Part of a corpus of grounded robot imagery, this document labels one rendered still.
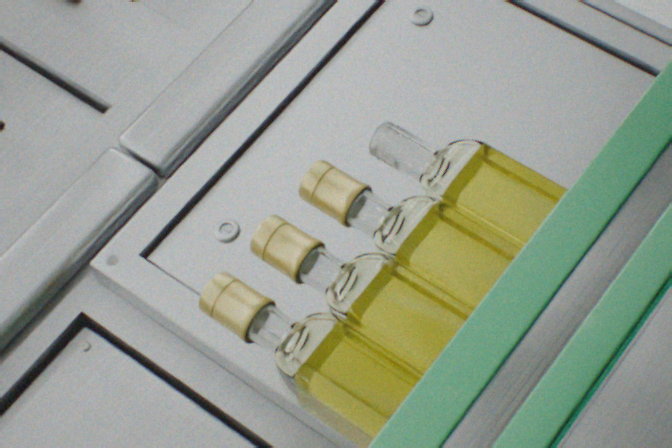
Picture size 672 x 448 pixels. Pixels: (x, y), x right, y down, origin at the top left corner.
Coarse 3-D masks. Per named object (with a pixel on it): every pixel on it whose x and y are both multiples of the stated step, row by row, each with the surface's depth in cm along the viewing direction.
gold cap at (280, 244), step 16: (272, 224) 96; (288, 224) 97; (256, 240) 96; (272, 240) 96; (288, 240) 95; (304, 240) 95; (320, 240) 96; (256, 256) 97; (272, 256) 96; (288, 256) 95; (304, 256) 95; (288, 272) 95
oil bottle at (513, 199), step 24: (456, 144) 97; (480, 144) 97; (432, 168) 97; (456, 168) 96; (480, 168) 96; (504, 168) 96; (528, 168) 96; (432, 192) 96; (456, 192) 95; (480, 192) 95; (504, 192) 95; (528, 192) 94; (552, 192) 94; (480, 216) 94; (504, 216) 94; (528, 216) 93; (528, 240) 93
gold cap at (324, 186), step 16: (320, 160) 99; (304, 176) 98; (320, 176) 98; (336, 176) 98; (304, 192) 98; (320, 192) 98; (336, 192) 97; (352, 192) 97; (320, 208) 98; (336, 208) 97
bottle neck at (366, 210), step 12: (360, 192) 97; (372, 192) 98; (360, 204) 97; (372, 204) 97; (384, 204) 97; (348, 216) 97; (360, 216) 97; (372, 216) 96; (360, 228) 97; (372, 228) 96
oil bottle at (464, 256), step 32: (384, 224) 95; (416, 224) 94; (448, 224) 94; (480, 224) 94; (416, 256) 93; (448, 256) 92; (480, 256) 92; (512, 256) 92; (448, 288) 92; (480, 288) 91
